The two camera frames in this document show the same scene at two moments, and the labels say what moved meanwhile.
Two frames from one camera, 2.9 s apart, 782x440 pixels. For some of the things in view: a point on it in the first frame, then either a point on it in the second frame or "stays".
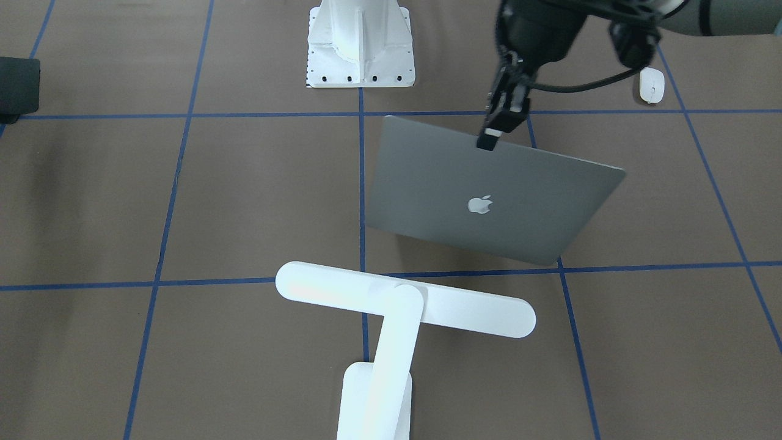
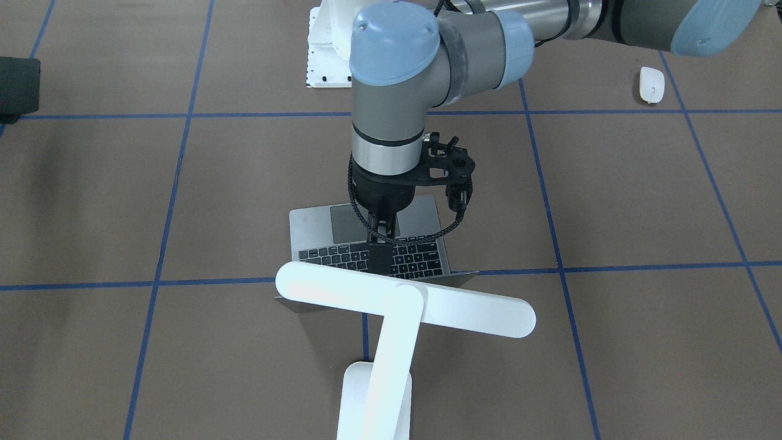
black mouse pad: [19, 86] stays
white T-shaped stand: [376, 397] stays
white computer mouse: [652, 84] stays
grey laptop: [429, 183] → [336, 235]
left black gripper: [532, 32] → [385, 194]
